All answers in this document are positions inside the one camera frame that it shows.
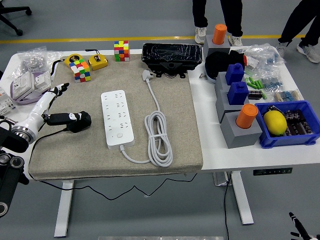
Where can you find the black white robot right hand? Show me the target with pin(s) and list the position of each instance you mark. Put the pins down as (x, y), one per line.
(300, 225)

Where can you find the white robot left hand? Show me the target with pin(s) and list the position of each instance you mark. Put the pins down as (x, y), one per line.
(37, 110)

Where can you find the black plug adapter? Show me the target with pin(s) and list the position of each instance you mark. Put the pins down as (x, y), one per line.
(85, 123)

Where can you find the white power strip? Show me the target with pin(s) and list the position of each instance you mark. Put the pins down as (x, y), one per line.
(117, 120)

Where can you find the purple tray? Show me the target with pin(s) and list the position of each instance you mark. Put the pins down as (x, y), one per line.
(27, 101)

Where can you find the white socket box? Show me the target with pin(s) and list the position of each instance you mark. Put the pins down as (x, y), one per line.
(22, 85)
(42, 79)

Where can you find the white circuit breaker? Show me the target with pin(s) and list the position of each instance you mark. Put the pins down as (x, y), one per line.
(5, 105)

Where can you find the clear bag of metal parts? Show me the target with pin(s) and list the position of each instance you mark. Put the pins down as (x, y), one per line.
(31, 62)

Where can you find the scrambled colour puzzle cube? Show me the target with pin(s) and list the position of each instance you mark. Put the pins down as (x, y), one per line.
(81, 71)

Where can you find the black table control panel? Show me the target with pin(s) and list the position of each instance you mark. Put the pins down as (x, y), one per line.
(272, 171)

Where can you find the round yellow tape measure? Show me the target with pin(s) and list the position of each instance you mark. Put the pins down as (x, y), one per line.
(72, 59)

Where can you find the white table leg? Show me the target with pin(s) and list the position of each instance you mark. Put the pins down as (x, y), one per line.
(241, 200)
(63, 212)

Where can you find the small yellow tape measure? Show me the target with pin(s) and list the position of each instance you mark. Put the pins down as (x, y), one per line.
(98, 62)

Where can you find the blue plastic bin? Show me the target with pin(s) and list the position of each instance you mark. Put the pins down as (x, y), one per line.
(285, 141)

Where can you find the dark brown capacitor pack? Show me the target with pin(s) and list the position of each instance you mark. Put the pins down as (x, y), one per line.
(297, 125)

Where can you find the tall scrambled puzzle cube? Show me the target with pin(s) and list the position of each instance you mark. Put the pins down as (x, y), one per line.
(121, 51)

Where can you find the black office chair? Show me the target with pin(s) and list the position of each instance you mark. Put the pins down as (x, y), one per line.
(15, 9)

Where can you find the grey square block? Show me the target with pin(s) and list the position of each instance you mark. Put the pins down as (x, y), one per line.
(220, 82)
(221, 105)
(208, 46)
(240, 138)

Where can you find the yellow lemon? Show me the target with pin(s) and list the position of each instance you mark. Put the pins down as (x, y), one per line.
(275, 122)

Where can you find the small black clip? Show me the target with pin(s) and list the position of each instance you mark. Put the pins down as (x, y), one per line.
(271, 108)

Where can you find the orange cylinder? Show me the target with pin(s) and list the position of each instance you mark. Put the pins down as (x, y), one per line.
(219, 33)
(246, 116)

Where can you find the clear bag of taped resistors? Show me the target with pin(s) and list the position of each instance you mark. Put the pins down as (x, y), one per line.
(287, 95)

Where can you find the green battery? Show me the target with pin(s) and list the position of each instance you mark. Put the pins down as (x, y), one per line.
(247, 81)
(264, 95)
(252, 85)
(260, 85)

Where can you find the grey-brown mat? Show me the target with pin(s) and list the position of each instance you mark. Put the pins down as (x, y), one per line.
(175, 125)

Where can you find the blue block with knob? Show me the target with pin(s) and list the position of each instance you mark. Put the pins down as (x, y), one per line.
(234, 75)
(237, 95)

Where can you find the black device in plastic wrap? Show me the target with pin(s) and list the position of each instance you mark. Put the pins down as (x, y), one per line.
(171, 53)

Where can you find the clear bag of blue resistors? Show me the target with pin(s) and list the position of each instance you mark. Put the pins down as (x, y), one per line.
(271, 82)

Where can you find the small white carton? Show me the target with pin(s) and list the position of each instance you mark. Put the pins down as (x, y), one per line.
(253, 62)

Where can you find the white bowl with blue rim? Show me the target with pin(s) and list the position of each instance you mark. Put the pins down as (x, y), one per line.
(210, 79)

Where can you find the small orange cap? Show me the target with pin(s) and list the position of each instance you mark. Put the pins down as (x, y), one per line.
(245, 60)

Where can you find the large clear bag of resistors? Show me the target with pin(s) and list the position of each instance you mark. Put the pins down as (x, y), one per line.
(267, 53)

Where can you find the black cloth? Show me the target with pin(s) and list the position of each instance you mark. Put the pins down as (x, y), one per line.
(217, 62)

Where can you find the person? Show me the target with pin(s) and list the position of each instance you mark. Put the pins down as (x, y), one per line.
(198, 15)
(297, 17)

